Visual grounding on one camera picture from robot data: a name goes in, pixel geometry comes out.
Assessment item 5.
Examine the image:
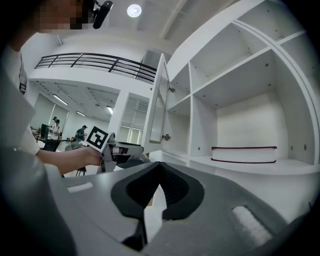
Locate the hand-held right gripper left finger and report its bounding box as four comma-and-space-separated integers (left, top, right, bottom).
44, 161, 161, 256

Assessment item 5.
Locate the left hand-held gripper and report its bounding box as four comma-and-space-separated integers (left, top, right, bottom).
83, 125, 151, 173

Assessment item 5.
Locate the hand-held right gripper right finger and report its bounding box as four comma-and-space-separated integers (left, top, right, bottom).
147, 161, 292, 256

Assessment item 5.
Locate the white glass cabinet door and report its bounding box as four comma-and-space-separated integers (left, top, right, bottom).
142, 52, 171, 154

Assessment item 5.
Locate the white shelf cabinet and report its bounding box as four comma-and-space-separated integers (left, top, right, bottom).
161, 0, 320, 176

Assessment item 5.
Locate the person's left forearm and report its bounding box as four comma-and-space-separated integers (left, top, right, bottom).
36, 145, 104, 177

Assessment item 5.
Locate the white machine with dark lid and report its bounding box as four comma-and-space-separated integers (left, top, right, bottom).
114, 141, 145, 154

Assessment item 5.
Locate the window with white blinds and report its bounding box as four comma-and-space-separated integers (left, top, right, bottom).
119, 93, 151, 145

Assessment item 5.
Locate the dark red book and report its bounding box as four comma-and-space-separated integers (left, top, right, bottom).
210, 146, 278, 164

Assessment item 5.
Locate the person's white shirt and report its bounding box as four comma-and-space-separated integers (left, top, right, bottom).
0, 44, 78, 256

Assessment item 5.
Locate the black balcony railing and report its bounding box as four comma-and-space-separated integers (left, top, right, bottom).
34, 52, 158, 84

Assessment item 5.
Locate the round ceiling lamp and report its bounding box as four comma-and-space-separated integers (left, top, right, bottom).
126, 4, 143, 18

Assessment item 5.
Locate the person's head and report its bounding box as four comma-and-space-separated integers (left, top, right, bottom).
7, 0, 97, 52

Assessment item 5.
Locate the black head camera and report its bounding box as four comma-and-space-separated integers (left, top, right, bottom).
92, 0, 114, 30

